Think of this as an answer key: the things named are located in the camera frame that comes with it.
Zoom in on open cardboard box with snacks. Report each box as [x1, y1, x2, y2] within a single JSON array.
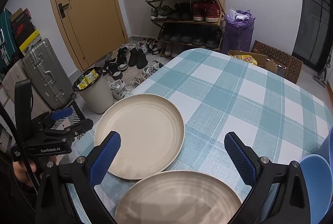
[[228, 50, 278, 73]]

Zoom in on teal checkered tablecloth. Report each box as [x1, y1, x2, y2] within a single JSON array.
[[66, 48, 333, 224]]

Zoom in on stack of shoe boxes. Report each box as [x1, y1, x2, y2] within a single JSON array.
[[11, 8, 42, 55]]

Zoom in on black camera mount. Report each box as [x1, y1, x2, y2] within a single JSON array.
[[14, 79, 33, 139]]

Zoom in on green suitcase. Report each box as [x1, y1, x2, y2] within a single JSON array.
[[0, 8, 19, 75]]

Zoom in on beige trash bin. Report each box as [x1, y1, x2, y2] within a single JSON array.
[[72, 66, 114, 114]]

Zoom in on large blue bowl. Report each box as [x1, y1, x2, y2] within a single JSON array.
[[299, 154, 332, 223]]

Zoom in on red high-top shoes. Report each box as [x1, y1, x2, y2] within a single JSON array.
[[192, 0, 221, 23]]

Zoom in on silver suitcase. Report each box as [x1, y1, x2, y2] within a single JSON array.
[[22, 38, 76, 110]]

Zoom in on purple plastic bag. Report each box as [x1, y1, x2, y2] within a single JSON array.
[[221, 8, 255, 54]]

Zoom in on patterned cardboard box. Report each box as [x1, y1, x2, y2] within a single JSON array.
[[252, 40, 303, 84]]

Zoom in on beige plate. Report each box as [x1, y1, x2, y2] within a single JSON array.
[[94, 94, 185, 180], [115, 171, 242, 223]]

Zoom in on wooden shoe rack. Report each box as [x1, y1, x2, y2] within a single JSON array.
[[145, 0, 226, 58]]

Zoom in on left human hand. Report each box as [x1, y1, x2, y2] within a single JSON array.
[[12, 156, 57, 187]]

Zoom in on black glass sliding door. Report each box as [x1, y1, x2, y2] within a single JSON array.
[[292, 0, 331, 71]]

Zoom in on yellow wooden door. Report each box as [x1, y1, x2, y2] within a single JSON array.
[[50, 0, 128, 71]]

